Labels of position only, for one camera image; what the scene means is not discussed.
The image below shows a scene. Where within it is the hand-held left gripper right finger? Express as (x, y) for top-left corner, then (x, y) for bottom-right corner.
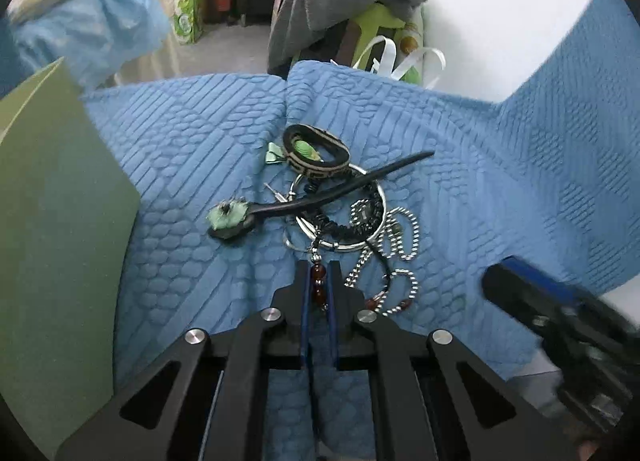
(326, 263), (586, 461)

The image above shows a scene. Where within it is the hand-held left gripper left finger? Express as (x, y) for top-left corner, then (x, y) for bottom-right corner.
(55, 260), (321, 461)

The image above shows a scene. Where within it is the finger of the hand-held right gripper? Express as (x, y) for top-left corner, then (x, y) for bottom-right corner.
(481, 256), (582, 338)

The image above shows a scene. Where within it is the red bead pendant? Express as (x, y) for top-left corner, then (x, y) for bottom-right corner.
(310, 236), (332, 313)

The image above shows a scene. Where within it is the silver bangle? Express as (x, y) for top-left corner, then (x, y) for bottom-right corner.
(284, 163), (389, 254)

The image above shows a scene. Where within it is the dark hair stick green flower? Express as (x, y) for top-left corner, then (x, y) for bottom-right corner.
(207, 150), (436, 241)

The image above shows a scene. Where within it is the blue textured blanket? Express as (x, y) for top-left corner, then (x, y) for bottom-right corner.
(80, 0), (640, 461)

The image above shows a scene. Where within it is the green flat board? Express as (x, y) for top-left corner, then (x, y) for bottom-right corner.
(0, 57), (142, 460)

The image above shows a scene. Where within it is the green stool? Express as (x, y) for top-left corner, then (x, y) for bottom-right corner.
(345, 3), (427, 72)

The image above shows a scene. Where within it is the grey clothing pile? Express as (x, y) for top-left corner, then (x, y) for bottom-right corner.
(267, 0), (429, 80)

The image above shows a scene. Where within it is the green patterned bag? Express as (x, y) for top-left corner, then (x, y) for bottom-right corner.
(172, 0), (206, 46)

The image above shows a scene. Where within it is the blue cloth bundle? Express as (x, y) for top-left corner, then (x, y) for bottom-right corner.
(10, 0), (174, 92)

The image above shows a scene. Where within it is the black cord beaded necklace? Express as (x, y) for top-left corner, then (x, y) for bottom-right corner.
(299, 180), (417, 313)

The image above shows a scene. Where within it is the silver bead chain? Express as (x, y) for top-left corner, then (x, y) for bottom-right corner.
(344, 201), (421, 318)

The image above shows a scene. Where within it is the black oval patterned bracelet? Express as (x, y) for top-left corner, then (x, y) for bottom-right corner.
(282, 124), (354, 176)

